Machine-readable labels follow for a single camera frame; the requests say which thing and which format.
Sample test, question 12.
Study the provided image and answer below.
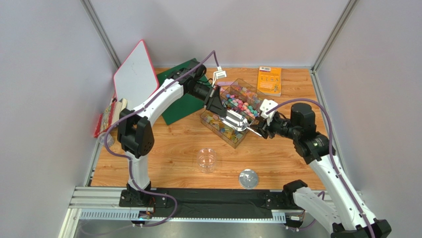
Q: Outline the pink highlighter pen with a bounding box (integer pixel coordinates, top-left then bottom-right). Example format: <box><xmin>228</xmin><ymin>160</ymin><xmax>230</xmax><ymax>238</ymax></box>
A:
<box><xmin>216</xmin><ymin>81</ymin><xmax>233</xmax><ymax>86</ymax></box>

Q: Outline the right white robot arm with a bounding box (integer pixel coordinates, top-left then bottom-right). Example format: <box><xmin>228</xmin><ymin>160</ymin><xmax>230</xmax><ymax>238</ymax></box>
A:
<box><xmin>253</xmin><ymin>99</ymin><xmax>392</xmax><ymax>238</ymax></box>

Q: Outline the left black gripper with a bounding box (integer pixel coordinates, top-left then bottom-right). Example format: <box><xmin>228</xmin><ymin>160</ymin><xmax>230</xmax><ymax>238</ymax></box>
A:
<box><xmin>188</xmin><ymin>83</ymin><xmax>228</xmax><ymax>119</ymax></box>

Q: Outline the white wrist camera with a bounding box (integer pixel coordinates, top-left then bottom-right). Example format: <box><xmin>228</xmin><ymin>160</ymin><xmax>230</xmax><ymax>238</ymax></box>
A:
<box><xmin>260</xmin><ymin>99</ymin><xmax>278</xmax><ymax>125</ymax></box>
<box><xmin>212</xmin><ymin>66</ymin><xmax>227</xmax><ymax>85</ymax></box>

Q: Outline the black base mat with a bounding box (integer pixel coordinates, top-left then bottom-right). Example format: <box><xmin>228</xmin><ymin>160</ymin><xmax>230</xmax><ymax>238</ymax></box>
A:
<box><xmin>118</xmin><ymin>187</ymin><xmax>316</xmax><ymax>219</ymax></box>

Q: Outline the silver metal scoop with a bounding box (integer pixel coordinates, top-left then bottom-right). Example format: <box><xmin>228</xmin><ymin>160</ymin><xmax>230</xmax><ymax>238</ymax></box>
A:
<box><xmin>221</xmin><ymin>110</ymin><xmax>261</xmax><ymax>137</ymax></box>

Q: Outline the clear compartment candy box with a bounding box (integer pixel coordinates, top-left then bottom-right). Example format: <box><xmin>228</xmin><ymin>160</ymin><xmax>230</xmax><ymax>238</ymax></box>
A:
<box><xmin>200</xmin><ymin>78</ymin><xmax>271</xmax><ymax>148</ymax></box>

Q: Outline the white board pink frame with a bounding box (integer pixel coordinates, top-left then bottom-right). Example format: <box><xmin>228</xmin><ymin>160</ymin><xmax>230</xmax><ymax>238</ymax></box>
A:
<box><xmin>113</xmin><ymin>40</ymin><xmax>159</xmax><ymax>110</ymax></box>

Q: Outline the green cutting mat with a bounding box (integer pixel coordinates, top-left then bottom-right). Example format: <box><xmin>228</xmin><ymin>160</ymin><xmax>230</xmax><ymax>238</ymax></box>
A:
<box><xmin>157</xmin><ymin>58</ymin><xmax>204</xmax><ymax>125</ymax></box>

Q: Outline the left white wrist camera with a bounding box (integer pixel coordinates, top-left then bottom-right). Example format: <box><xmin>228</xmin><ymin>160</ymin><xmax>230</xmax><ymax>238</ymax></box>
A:
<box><xmin>212</xmin><ymin>66</ymin><xmax>227</xmax><ymax>85</ymax></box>

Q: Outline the small clear plastic cup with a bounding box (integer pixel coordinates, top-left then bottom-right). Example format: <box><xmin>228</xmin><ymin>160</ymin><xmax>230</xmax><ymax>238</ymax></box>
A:
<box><xmin>98</xmin><ymin>132</ymin><xmax>115</xmax><ymax>147</ymax></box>

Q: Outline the silver round jar lid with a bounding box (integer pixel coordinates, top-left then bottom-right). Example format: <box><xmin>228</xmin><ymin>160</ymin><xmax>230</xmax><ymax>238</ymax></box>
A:
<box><xmin>238</xmin><ymin>169</ymin><xmax>259</xmax><ymax>189</ymax></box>

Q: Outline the stack of books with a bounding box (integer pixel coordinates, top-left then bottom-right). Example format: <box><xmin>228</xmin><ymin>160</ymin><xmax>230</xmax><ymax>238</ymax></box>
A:
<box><xmin>94</xmin><ymin>98</ymin><xmax>127</xmax><ymax>138</ymax></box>

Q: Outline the aluminium front rail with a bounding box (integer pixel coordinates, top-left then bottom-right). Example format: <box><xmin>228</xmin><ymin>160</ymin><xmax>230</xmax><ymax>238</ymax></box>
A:
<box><xmin>58</xmin><ymin>186</ymin><xmax>376</xmax><ymax>238</ymax></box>

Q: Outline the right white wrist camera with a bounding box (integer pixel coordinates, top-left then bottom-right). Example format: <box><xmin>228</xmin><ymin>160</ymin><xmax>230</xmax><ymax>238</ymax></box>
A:
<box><xmin>260</xmin><ymin>99</ymin><xmax>278</xmax><ymax>125</ymax></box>

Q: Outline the orange yellow book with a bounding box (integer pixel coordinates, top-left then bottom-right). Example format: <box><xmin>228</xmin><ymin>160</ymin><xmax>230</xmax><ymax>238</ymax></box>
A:
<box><xmin>257</xmin><ymin>66</ymin><xmax>282</xmax><ymax>96</ymax></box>

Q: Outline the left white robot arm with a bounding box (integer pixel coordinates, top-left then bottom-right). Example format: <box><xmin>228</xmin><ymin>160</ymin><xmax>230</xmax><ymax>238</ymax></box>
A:
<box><xmin>117</xmin><ymin>61</ymin><xmax>227</xmax><ymax>194</ymax></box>

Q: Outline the clear plastic jar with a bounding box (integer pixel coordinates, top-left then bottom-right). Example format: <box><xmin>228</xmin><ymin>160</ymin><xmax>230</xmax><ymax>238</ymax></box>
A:
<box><xmin>197</xmin><ymin>148</ymin><xmax>217</xmax><ymax>174</ymax></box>

